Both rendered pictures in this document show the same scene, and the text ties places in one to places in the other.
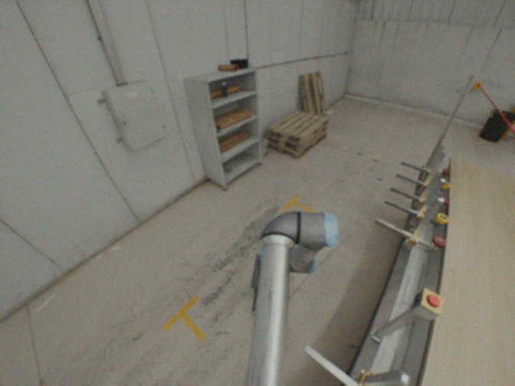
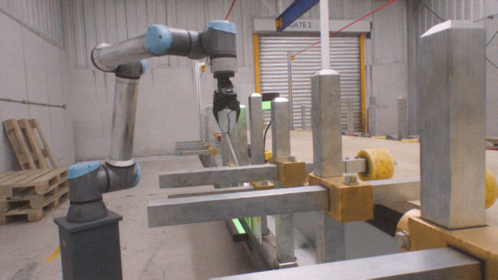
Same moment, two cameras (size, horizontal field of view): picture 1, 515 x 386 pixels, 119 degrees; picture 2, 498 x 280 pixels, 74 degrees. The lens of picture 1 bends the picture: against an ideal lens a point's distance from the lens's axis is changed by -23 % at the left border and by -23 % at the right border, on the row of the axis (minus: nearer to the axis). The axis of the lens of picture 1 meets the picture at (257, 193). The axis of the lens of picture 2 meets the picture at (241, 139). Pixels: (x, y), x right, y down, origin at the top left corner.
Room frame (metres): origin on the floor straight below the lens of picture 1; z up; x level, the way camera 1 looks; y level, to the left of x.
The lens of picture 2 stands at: (-0.96, 0.79, 1.07)
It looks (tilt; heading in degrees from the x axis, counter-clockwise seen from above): 4 degrees down; 306
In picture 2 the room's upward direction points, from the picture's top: 3 degrees counter-clockwise
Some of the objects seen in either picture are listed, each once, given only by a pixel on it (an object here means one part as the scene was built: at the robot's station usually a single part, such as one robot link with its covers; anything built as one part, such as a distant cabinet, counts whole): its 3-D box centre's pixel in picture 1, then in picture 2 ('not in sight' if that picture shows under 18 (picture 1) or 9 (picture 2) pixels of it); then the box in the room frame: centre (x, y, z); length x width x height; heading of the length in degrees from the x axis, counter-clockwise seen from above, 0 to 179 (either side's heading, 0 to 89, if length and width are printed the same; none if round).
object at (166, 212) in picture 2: not in sight; (320, 195); (-0.76, 0.33, 0.95); 0.50 x 0.04 x 0.04; 47
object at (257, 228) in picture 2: not in sight; (250, 215); (-0.35, -0.07, 0.75); 0.26 x 0.01 x 0.10; 137
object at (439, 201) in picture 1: (422, 224); (211, 136); (0.70, -1.09, 0.93); 0.03 x 0.03 x 0.48; 47
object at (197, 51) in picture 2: not in sight; (198, 44); (-0.15, -0.09, 1.33); 0.12 x 0.12 x 0.09; 80
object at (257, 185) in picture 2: not in sight; (261, 189); (-0.41, -0.05, 0.85); 0.13 x 0.06 x 0.05; 137
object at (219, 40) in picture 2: not in sight; (222, 40); (-0.26, -0.08, 1.32); 0.10 x 0.09 x 0.12; 170
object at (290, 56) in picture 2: not in sight; (292, 98); (0.90, -2.80, 1.25); 0.15 x 0.08 x 1.10; 137
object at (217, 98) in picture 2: not in sight; (224, 92); (-0.25, -0.09, 1.15); 0.09 x 0.08 x 0.12; 137
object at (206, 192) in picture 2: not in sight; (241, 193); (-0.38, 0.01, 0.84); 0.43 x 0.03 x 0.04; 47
